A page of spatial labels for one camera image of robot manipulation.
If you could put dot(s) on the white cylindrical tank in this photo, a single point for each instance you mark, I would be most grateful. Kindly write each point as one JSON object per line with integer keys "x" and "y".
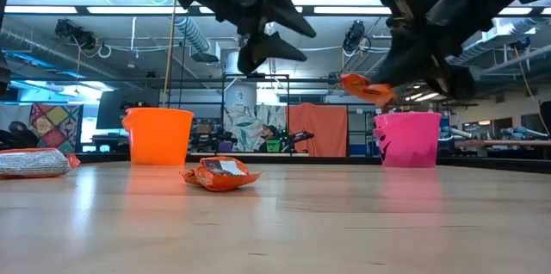
{"x": 241, "y": 95}

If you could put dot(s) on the black ceiling-mounted device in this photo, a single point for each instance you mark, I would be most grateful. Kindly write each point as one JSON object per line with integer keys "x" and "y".
{"x": 73, "y": 33}
{"x": 355, "y": 35}

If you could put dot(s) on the green bin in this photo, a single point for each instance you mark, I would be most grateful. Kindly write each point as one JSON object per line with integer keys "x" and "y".
{"x": 274, "y": 146}

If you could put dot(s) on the orange plastic halloween bucket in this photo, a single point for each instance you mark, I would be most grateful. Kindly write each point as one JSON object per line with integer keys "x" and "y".
{"x": 159, "y": 136}

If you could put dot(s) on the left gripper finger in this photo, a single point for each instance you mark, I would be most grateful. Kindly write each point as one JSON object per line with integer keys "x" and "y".
{"x": 286, "y": 11}
{"x": 267, "y": 52}

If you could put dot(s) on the orange Reese's pack white label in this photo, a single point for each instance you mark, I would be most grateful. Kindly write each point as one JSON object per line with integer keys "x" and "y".
{"x": 30, "y": 164}

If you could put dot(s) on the silver air duct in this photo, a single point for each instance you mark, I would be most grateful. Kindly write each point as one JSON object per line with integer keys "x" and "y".
{"x": 499, "y": 40}

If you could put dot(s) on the white ceiling air unit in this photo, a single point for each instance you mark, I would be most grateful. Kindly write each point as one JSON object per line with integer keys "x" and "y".
{"x": 518, "y": 30}

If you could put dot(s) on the black metal rack frame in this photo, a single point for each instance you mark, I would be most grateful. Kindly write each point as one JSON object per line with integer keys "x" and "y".
{"x": 256, "y": 76}

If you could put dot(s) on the orange Reese's wrapper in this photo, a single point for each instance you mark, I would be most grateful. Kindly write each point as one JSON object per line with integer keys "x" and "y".
{"x": 219, "y": 179}

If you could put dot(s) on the leaf-patterned cloth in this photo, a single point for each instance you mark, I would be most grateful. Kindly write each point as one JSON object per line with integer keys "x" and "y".
{"x": 247, "y": 121}

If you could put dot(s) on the purple bin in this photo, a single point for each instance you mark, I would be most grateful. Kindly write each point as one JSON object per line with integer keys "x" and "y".
{"x": 225, "y": 147}

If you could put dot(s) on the background black robot arm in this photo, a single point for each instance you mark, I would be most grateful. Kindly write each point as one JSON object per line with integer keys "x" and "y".
{"x": 301, "y": 136}

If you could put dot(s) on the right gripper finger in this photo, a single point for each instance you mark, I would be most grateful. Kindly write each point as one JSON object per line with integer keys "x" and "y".
{"x": 409, "y": 58}
{"x": 428, "y": 83}

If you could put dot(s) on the background wooden table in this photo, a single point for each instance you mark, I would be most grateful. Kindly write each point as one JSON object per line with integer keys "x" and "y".
{"x": 508, "y": 142}

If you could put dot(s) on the pink plastic halloween bucket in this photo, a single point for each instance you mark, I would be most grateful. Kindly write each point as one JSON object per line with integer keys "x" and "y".
{"x": 409, "y": 140}

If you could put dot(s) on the small orange Reese's pack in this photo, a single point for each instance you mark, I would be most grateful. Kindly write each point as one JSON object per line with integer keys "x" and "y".
{"x": 366, "y": 89}

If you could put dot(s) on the colourful patchwork quilt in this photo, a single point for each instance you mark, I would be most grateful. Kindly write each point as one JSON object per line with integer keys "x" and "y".
{"x": 53, "y": 127}

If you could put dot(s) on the black wall monitor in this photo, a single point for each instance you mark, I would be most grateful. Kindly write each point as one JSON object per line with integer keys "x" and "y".
{"x": 109, "y": 110}

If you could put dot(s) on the orange hanging cloth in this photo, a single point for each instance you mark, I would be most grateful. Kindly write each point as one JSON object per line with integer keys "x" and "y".
{"x": 323, "y": 127}

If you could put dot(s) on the black aluminium table frame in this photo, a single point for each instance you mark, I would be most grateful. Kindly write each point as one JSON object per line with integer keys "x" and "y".
{"x": 344, "y": 160}

